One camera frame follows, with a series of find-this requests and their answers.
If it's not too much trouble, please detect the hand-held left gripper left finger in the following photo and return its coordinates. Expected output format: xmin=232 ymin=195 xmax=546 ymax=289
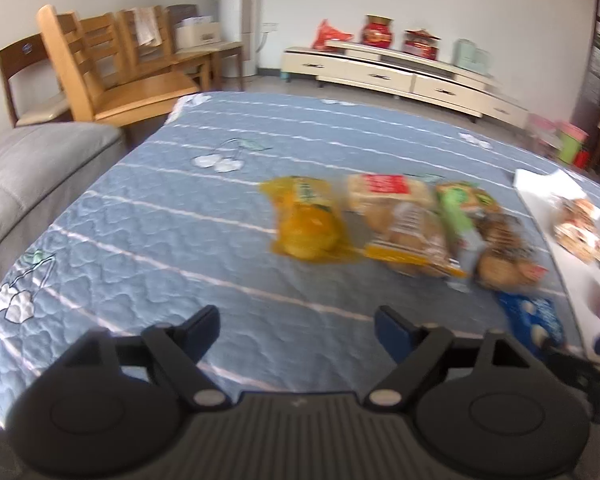
xmin=77 ymin=305 xmax=234 ymax=413

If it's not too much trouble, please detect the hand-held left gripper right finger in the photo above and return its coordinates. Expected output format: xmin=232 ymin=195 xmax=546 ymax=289
xmin=365 ymin=305 xmax=537 ymax=411

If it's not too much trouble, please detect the blue snack packet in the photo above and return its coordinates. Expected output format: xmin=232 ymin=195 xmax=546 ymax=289
xmin=495 ymin=292 xmax=567 ymax=352

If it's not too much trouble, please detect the white cardboard box red side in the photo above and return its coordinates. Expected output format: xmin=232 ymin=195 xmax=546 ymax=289
xmin=514 ymin=169 xmax=600 ymax=357

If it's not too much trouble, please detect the clear bread packet yellow edge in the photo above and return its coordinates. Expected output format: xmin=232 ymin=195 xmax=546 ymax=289
xmin=362 ymin=202 xmax=469 ymax=280

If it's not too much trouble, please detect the round brown cake packet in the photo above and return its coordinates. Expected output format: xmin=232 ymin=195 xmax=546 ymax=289
xmin=472 ymin=212 xmax=550 ymax=292

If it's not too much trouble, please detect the yellow snack packet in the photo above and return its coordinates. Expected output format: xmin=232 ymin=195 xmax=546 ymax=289
xmin=259 ymin=176 xmax=361 ymax=264

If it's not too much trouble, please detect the clear red label snack packet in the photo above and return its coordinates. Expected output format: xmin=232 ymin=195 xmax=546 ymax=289
xmin=346 ymin=173 xmax=438 ymax=221

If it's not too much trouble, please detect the blue quilted blanket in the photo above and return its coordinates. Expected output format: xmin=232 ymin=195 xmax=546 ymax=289
xmin=0 ymin=91 xmax=600 ymax=427

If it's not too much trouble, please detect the pink plastic basin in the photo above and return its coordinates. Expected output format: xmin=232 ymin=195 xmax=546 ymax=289
xmin=527 ymin=112 xmax=563 ymax=135
xmin=557 ymin=121 xmax=590 ymax=144

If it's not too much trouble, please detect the grey sofa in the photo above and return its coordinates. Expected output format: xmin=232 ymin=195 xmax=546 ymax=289
xmin=0 ymin=122 xmax=127 ymax=267

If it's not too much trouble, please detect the cream TV cabinet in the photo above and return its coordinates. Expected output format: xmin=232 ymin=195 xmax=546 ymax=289
xmin=280 ymin=40 xmax=531 ymax=129

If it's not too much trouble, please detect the dark wooden chair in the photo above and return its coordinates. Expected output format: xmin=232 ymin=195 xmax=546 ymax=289
xmin=166 ymin=4 xmax=245 ymax=92

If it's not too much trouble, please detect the red pagoda gift box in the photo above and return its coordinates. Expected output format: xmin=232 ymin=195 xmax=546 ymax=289
xmin=402 ymin=28 xmax=440 ymax=60

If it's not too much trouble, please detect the mint green kitchen appliance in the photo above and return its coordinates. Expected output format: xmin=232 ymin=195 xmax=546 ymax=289
xmin=454 ymin=38 xmax=496 ymax=73

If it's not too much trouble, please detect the white paper gift box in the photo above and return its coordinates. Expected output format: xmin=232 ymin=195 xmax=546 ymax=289
xmin=175 ymin=16 xmax=224 ymax=51

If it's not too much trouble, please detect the brown chair cushioned seat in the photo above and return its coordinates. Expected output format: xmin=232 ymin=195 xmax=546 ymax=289
xmin=0 ymin=35 xmax=74 ymax=129

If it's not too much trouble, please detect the red pot gold rim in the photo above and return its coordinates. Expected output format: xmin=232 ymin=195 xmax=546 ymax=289
xmin=361 ymin=15 xmax=396 ymax=46

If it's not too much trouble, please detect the red plastic bag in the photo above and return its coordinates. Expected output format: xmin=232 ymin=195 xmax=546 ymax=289
xmin=312 ymin=19 xmax=355 ymax=52

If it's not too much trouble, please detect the white towel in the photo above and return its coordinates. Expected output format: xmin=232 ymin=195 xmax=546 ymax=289
xmin=132 ymin=7 xmax=164 ymax=47

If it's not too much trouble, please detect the white tower air conditioner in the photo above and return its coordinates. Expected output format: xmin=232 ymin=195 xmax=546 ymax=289
xmin=219 ymin=0 xmax=264 ymax=81

